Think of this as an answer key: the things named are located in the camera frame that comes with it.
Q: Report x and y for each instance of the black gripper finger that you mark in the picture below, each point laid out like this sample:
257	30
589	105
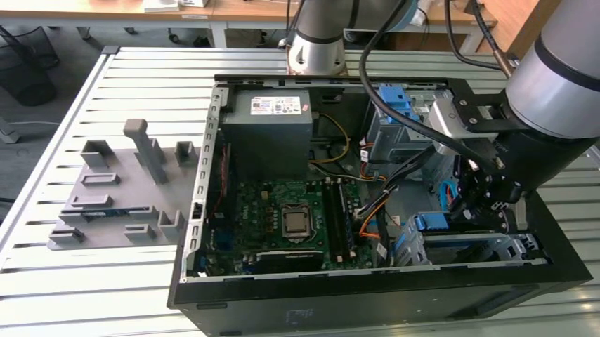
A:
470	189
503	217

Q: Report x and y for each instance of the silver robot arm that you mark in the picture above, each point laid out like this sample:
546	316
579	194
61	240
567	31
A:
562	70

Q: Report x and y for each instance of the silver disk bay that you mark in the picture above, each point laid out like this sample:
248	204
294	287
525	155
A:
467	239

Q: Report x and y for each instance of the silver drive cage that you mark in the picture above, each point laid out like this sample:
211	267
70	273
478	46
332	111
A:
388	147

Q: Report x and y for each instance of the green RAM stick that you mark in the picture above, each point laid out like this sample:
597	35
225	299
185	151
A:
347	219
105	212

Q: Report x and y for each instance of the black RAM slot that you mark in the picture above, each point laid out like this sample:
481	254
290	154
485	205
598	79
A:
328	217
334	217

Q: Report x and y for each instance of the blue plastic drive latch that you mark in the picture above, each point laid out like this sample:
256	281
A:
398	94

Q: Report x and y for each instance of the silver CPU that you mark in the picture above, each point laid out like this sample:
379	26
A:
295	223

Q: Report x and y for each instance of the brown wooden cabinet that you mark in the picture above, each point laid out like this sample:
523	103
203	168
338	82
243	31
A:
525	21

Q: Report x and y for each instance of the black PC case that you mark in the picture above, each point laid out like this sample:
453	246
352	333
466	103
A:
327	298

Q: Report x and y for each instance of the black graphics card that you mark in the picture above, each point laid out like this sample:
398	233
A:
287	261

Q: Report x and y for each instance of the grey power supply unit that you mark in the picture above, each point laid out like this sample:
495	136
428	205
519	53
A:
267	147

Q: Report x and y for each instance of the green motherboard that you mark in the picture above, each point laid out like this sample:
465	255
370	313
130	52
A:
255	210

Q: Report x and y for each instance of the grey parts rack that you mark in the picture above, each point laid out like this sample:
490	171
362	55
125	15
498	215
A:
125	196

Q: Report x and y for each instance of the small white blue box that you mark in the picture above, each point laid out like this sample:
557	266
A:
192	3

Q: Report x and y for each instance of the wooden top desk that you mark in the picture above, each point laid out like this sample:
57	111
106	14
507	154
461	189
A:
116	7

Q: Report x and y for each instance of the grey metal foot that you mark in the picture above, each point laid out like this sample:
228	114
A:
9	135

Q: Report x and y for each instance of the black mesh waste bin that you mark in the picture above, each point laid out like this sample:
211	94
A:
28	70

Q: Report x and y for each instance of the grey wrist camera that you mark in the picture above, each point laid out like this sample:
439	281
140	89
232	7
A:
449	119

